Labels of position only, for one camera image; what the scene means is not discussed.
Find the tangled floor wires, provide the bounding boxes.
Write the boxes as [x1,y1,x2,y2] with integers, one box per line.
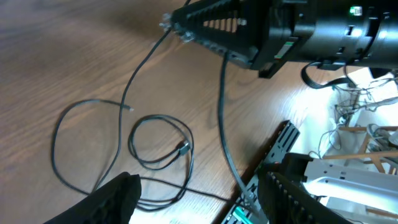
[310,71,398,156]

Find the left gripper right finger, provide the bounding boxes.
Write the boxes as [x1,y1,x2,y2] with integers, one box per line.
[257,172,349,224]

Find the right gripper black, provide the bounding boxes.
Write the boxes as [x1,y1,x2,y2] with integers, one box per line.
[160,0,308,78]

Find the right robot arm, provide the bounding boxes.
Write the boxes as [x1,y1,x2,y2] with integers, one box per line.
[161,0,397,79]

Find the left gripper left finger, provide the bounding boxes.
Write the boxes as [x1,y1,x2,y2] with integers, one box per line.
[45,172,142,224]

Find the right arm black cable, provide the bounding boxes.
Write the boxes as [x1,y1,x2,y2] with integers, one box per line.
[217,52,259,212]

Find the wooden chair frame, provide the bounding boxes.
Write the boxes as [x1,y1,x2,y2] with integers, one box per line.
[322,133,397,175]

